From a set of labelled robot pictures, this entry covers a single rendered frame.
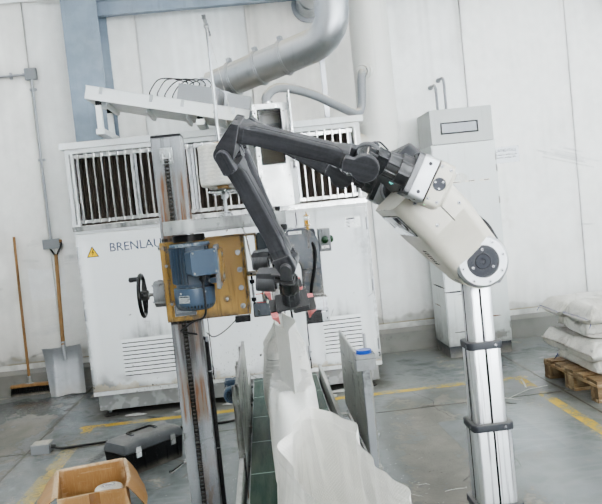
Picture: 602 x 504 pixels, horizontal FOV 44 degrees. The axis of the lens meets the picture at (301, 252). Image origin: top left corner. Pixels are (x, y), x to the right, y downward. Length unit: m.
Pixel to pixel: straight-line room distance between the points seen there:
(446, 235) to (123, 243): 3.86
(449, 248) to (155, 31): 5.34
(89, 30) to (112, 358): 2.81
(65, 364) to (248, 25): 3.50
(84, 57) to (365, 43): 2.40
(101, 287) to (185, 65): 2.38
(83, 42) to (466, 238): 5.06
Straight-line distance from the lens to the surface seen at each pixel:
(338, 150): 1.97
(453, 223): 2.15
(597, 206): 7.63
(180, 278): 2.73
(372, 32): 6.16
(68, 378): 6.99
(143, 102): 5.39
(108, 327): 5.80
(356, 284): 5.69
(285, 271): 2.15
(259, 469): 3.13
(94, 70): 6.74
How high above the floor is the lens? 1.40
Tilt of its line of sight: 3 degrees down
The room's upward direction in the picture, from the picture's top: 6 degrees counter-clockwise
